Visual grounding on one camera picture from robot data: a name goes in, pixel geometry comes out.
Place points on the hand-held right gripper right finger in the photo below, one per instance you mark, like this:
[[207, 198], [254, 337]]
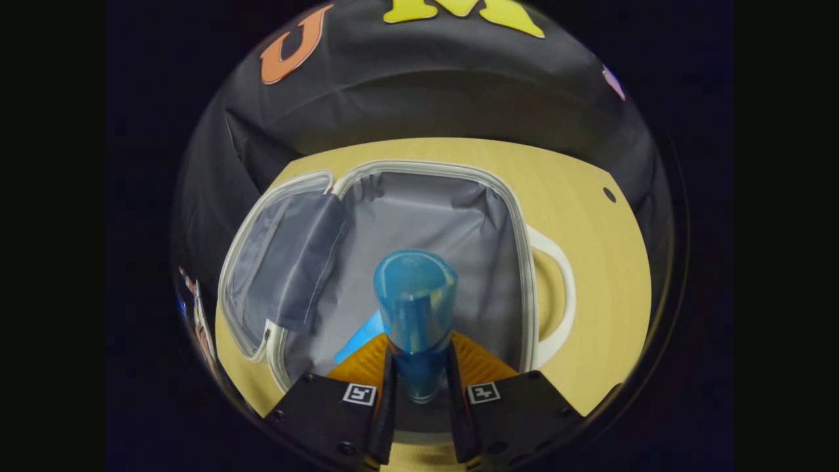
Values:
[[459, 419]]

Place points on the black backdrop cloth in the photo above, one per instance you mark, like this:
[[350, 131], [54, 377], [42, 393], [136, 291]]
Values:
[[426, 98]]

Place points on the white suitcase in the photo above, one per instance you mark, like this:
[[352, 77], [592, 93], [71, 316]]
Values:
[[426, 210]]

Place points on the computer monitor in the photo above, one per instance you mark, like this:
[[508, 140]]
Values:
[[196, 321]]

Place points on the black table grommet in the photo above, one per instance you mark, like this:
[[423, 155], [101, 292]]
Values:
[[609, 195]]

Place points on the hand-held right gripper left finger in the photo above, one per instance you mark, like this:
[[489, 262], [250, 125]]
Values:
[[383, 419]]

